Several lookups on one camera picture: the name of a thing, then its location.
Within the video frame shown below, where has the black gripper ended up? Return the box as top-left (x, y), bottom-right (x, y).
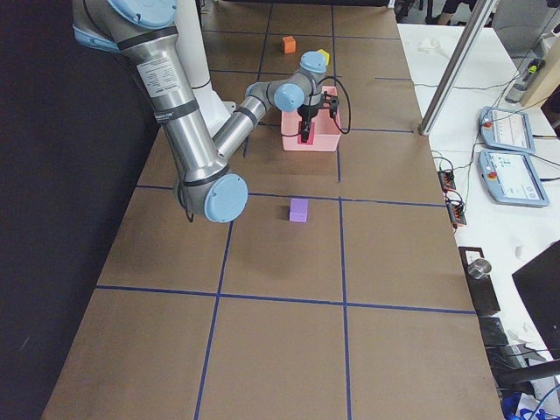
top-left (299, 90), bottom-right (340, 142)

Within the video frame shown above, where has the yellow foam block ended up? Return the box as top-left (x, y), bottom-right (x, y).
top-left (318, 49), bottom-right (330, 66)

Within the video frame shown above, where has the red foam block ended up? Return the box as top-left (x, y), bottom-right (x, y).
top-left (297, 122), bottom-right (315, 146)

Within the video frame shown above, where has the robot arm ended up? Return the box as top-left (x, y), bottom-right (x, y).
top-left (72, 1), bottom-right (327, 223)

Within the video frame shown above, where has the pink plastic bin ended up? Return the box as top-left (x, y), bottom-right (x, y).
top-left (280, 106), bottom-right (341, 152)

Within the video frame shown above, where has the orange foam block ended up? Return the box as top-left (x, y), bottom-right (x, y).
top-left (282, 36), bottom-right (297, 54)

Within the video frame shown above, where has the purple foam block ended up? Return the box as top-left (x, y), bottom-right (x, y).
top-left (289, 198), bottom-right (309, 223)

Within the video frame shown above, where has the upper orange connector board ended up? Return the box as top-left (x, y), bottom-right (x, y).
top-left (437, 169), bottom-right (456, 192)

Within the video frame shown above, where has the orange connector board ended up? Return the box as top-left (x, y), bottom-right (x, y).
top-left (445, 199), bottom-right (466, 228)
top-left (437, 169), bottom-right (456, 192)

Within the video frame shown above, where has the lower orange connector board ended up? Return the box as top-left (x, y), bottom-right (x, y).
top-left (445, 199), bottom-right (466, 228)

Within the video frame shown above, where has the white side table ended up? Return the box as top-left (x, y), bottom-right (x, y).
top-left (396, 22), bottom-right (560, 395)

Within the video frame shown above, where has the upper teach pendant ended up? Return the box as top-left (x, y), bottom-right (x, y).
top-left (479, 107), bottom-right (536, 154)

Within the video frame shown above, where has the teach pendant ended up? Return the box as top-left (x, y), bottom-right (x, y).
top-left (478, 149), bottom-right (550, 208)
top-left (479, 107), bottom-right (536, 154)

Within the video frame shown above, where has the lower teach pendant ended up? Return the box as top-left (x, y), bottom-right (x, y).
top-left (478, 149), bottom-right (550, 208)

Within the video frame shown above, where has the silver metal cylinder weight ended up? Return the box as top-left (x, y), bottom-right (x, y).
top-left (467, 258), bottom-right (492, 280)

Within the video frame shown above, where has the grey handheld device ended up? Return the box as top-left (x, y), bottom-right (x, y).
top-left (505, 59), bottom-right (546, 103)

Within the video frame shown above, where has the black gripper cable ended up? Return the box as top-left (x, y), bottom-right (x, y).
top-left (321, 74), bottom-right (352, 136)

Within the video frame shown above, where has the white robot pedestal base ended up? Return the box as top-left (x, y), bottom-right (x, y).
top-left (174, 0), bottom-right (236, 137)

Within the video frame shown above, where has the aluminium frame post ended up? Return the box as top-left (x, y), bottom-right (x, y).
top-left (418, 0), bottom-right (497, 136)

